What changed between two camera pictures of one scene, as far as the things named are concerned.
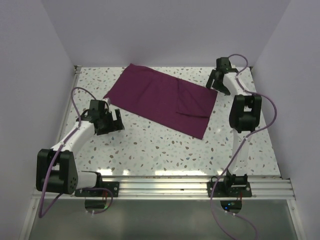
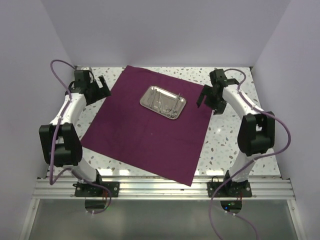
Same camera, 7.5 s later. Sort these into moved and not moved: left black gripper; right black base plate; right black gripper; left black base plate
Moved: left black gripper; right black gripper
Not moved: right black base plate; left black base plate
